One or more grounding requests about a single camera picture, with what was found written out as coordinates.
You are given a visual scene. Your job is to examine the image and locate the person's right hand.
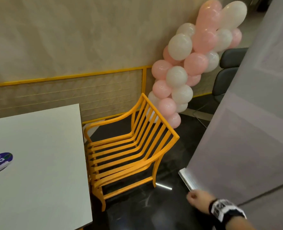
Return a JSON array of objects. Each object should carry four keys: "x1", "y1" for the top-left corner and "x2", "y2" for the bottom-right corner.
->
[{"x1": 186, "y1": 189, "x2": 216, "y2": 215}]

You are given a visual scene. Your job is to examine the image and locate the person's right forearm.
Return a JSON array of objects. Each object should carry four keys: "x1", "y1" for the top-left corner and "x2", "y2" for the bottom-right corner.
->
[{"x1": 224, "y1": 216, "x2": 257, "y2": 230}]

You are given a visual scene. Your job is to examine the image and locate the yellow slatted armchair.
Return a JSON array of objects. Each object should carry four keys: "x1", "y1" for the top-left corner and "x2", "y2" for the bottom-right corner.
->
[{"x1": 83, "y1": 93, "x2": 180, "y2": 212}]

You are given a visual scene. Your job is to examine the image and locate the dark grey upholstered chair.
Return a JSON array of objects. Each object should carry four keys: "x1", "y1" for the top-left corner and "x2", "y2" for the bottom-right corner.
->
[{"x1": 192, "y1": 47, "x2": 249, "y2": 129}]

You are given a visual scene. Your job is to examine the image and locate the pink and white balloon column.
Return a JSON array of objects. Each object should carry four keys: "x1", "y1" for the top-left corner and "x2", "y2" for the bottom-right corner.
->
[{"x1": 147, "y1": 0, "x2": 248, "y2": 129}]

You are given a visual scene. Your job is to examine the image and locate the yellow wall trim frame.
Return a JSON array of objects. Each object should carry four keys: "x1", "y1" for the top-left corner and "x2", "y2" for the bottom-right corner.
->
[{"x1": 0, "y1": 65, "x2": 213, "y2": 125}]

